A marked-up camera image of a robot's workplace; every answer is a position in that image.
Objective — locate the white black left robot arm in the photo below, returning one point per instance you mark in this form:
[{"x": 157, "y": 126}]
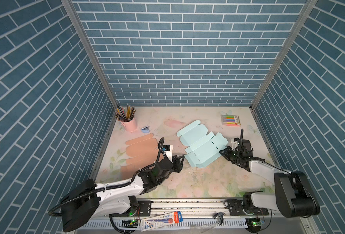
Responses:
[{"x": 89, "y": 199}]

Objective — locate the light blue small stapler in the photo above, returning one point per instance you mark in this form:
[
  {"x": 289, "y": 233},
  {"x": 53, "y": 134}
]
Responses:
[{"x": 145, "y": 129}]

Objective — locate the aluminium right corner post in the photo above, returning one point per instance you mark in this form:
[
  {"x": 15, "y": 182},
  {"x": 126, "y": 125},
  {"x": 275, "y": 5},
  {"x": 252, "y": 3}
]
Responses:
[{"x": 296, "y": 28}]

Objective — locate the aluminium corner post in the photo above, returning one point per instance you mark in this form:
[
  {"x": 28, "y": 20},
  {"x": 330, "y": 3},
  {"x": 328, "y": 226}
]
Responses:
[
  {"x": 296, "y": 28},
  {"x": 74, "y": 18}
]

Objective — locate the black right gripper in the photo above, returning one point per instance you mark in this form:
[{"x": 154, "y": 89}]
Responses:
[{"x": 225, "y": 154}]

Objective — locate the pink metal pencil bucket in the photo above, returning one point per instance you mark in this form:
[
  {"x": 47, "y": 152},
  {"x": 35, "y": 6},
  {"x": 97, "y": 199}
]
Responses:
[{"x": 130, "y": 126}]

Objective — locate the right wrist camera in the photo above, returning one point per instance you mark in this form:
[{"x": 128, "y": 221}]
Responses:
[{"x": 235, "y": 143}]

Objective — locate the small metal clip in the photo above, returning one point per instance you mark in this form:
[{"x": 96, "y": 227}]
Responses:
[{"x": 219, "y": 218}]

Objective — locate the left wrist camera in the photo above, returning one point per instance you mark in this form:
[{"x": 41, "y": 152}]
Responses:
[{"x": 167, "y": 151}]

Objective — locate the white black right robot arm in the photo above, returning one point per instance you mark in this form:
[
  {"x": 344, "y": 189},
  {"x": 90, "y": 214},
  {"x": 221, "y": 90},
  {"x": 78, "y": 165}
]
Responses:
[{"x": 293, "y": 196}]

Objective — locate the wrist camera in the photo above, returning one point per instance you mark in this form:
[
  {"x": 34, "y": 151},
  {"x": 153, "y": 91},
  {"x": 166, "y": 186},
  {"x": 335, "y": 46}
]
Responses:
[
  {"x": 235, "y": 143},
  {"x": 167, "y": 151}
]

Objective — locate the flat pink paper box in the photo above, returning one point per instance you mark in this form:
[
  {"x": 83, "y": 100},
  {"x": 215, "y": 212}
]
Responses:
[{"x": 142, "y": 151}]

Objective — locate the aluminium left corner post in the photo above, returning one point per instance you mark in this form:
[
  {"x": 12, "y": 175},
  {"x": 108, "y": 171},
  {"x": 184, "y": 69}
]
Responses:
[{"x": 74, "y": 18}]

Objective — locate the light teal paper box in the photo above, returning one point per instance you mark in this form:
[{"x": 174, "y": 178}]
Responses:
[{"x": 202, "y": 147}]

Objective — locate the bundle of coloured pencils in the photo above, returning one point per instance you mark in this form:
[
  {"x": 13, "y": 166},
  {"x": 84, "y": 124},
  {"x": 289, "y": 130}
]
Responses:
[{"x": 125, "y": 114}]

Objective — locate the clear box of markers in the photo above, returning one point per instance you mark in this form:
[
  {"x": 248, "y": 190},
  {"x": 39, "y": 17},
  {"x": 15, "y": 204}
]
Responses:
[{"x": 230, "y": 120}]

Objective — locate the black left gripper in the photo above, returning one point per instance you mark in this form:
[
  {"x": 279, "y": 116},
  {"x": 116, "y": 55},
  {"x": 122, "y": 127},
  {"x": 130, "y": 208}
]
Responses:
[{"x": 177, "y": 164}]

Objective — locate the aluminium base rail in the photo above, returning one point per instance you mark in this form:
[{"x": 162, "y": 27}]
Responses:
[{"x": 196, "y": 213}]

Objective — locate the blue red white packet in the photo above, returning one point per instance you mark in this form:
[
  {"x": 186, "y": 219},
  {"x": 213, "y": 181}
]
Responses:
[{"x": 161, "y": 221}]

